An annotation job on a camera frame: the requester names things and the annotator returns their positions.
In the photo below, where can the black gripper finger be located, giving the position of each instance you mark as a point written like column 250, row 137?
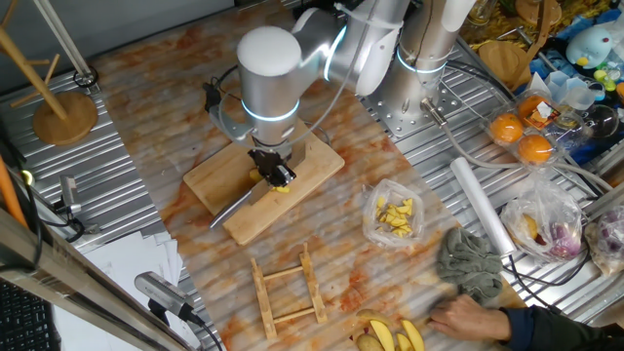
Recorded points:
column 285, row 175
column 268, row 176

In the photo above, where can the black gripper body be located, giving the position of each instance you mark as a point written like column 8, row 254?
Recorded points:
column 273, row 158

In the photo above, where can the steel kitchen knife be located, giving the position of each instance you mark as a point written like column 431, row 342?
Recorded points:
column 229, row 212

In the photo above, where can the dark sleeved forearm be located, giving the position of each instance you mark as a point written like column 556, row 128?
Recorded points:
column 560, row 331

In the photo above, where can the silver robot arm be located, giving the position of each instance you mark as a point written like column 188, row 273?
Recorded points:
column 270, row 92

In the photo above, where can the person bare hand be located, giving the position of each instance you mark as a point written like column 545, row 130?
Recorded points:
column 473, row 319

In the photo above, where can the yellow peeled potato half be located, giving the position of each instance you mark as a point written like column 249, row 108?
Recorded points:
column 255, row 175

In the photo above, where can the wooden cutting board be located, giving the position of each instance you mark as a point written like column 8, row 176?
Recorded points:
column 253, row 219

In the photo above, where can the plastic bag of potato pieces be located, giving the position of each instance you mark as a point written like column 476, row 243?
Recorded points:
column 385, row 187

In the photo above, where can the metal robot mounting plate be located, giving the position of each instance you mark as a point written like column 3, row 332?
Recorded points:
column 390, row 112

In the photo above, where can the wooden knife rack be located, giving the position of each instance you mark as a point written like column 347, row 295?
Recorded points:
column 263, row 302

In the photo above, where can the orange marble pattern mat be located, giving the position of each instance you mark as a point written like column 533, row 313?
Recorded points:
column 146, row 97

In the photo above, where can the white paper sheet stack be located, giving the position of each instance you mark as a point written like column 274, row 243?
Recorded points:
column 112, row 273

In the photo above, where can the whole brown potato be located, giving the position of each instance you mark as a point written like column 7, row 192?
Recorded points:
column 368, row 342

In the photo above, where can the white plastic wrap roll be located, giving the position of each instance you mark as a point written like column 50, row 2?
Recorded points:
column 480, row 205

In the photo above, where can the grey green cloth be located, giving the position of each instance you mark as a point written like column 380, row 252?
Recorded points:
column 468, row 263

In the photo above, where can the small yellow potato wedge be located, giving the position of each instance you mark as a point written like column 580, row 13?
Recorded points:
column 403, row 342

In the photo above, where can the wooden round base stand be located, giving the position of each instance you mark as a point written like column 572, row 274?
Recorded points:
column 66, row 122

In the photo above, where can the white rod stand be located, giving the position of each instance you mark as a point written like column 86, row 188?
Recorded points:
column 63, row 38

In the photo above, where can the wooden disc with stick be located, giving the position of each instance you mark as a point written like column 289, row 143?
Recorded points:
column 504, row 63

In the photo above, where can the clear glass jar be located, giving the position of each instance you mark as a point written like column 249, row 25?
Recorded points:
column 480, row 12

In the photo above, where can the orange fruit with label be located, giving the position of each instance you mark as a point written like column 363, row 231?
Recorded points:
column 529, row 105

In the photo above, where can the orange pole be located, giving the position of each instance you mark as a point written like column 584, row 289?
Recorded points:
column 10, row 195

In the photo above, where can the clear plastic fruit container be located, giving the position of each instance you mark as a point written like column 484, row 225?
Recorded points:
column 556, row 129

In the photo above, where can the black keyboard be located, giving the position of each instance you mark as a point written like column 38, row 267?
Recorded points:
column 24, row 322

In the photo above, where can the purple onion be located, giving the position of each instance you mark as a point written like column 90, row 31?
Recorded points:
column 565, row 241

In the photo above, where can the clear plastic cups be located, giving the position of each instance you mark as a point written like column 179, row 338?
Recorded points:
column 570, row 92

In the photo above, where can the clear glass bowl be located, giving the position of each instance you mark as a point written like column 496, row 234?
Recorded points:
column 602, row 122

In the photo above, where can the blue plush toy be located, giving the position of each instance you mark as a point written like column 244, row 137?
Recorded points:
column 587, row 46

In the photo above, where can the clear bag of purple vegetables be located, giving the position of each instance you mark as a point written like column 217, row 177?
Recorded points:
column 609, row 244

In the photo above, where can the green yellow toy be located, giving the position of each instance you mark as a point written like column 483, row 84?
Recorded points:
column 604, row 80

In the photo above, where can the grey camera mounting bracket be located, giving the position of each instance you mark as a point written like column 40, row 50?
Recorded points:
column 226, row 126

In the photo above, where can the grey cylindrical camera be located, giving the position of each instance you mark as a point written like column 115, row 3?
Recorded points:
column 161, row 292

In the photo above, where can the grey camera on clamp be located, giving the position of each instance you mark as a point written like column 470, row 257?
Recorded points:
column 69, row 192

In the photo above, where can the steel frame rail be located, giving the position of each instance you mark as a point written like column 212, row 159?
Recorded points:
column 73, row 287

